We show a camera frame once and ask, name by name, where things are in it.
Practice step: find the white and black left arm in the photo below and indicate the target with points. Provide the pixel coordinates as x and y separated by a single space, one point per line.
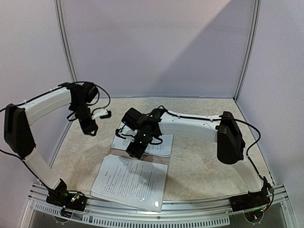
19 119

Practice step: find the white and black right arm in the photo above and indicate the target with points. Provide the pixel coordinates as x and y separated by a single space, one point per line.
221 129

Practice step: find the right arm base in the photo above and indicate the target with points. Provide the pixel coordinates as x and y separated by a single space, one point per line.
252 200

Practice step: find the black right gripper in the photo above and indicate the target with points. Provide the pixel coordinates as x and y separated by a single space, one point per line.
135 151

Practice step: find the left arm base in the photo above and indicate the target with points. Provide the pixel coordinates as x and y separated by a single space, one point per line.
62 197

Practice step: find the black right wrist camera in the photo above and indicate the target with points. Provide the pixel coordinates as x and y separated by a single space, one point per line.
125 135

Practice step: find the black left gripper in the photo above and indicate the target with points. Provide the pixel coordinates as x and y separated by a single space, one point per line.
88 128

